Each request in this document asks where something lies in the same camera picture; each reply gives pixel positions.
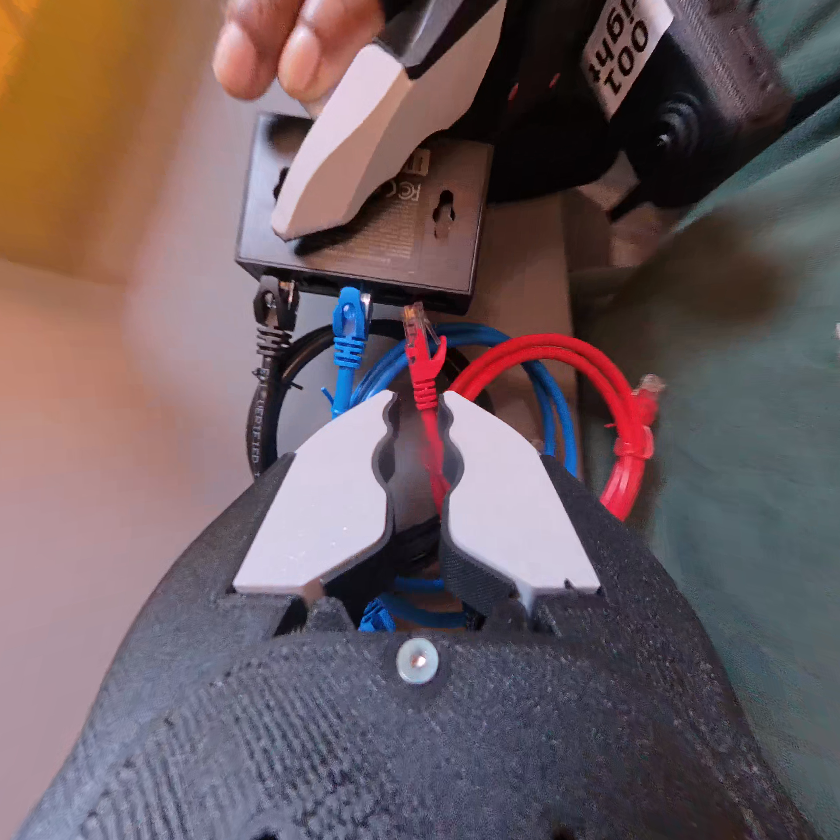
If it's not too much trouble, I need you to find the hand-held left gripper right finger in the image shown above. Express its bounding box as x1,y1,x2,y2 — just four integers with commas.
438,390,602,609

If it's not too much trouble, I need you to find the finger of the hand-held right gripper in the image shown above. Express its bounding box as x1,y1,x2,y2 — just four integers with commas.
270,0,509,256

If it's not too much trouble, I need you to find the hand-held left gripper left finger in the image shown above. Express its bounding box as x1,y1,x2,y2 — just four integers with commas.
233,390,400,606

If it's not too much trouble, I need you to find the black network switch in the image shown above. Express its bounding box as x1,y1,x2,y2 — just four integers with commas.
235,113,494,316

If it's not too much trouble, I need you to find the red ethernet cable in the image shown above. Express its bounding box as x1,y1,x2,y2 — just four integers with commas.
402,302,667,522

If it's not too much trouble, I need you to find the blue ethernet cable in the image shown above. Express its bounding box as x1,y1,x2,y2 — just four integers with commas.
320,284,580,634

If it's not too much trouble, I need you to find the black ethernet cable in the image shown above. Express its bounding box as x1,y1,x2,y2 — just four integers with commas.
248,276,475,572

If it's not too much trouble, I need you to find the person's right hand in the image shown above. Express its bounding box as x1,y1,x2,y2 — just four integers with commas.
213,0,386,119

